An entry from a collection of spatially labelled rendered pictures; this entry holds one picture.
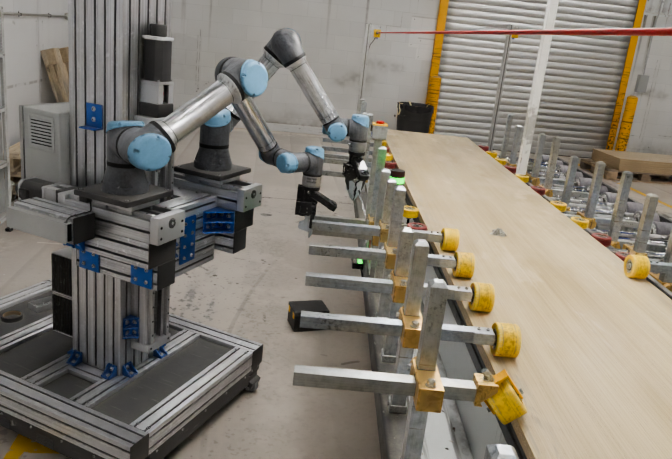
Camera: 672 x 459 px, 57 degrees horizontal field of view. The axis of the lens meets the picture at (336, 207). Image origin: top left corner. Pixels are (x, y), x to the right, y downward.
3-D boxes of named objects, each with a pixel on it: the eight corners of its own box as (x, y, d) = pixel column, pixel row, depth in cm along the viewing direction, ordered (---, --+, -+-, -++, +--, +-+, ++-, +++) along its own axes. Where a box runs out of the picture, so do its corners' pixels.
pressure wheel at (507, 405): (508, 433, 122) (487, 404, 120) (498, 409, 130) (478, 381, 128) (534, 418, 121) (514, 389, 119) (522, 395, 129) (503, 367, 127)
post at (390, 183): (371, 304, 230) (387, 179, 217) (371, 300, 233) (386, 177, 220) (380, 305, 230) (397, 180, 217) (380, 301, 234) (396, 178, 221)
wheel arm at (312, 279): (304, 286, 170) (305, 274, 169) (305, 281, 173) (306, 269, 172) (483, 303, 171) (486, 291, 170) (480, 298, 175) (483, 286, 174)
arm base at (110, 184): (90, 189, 200) (90, 159, 198) (123, 181, 214) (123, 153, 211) (126, 198, 195) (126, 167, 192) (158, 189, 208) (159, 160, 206)
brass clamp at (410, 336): (399, 347, 144) (402, 328, 142) (394, 321, 157) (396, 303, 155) (425, 350, 144) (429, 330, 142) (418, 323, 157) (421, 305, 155)
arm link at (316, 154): (299, 145, 237) (316, 144, 242) (296, 173, 240) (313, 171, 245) (312, 149, 231) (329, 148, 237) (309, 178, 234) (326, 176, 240)
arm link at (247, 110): (196, 66, 215) (259, 169, 245) (213, 69, 207) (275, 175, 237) (220, 47, 219) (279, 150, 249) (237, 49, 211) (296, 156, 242)
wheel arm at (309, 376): (292, 385, 122) (293, 372, 121) (293, 377, 125) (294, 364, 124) (475, 402, 123) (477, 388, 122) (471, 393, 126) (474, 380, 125)
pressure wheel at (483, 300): (475, 279, 170) (468, 284, 178) (475, 308, 168) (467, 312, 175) (497, 281, 170) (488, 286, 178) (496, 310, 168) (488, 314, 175)
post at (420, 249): (389, 419, 157) (415, 242, 144) (388, 411, 161) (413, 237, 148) (403, 420, 157) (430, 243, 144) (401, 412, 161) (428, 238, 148)
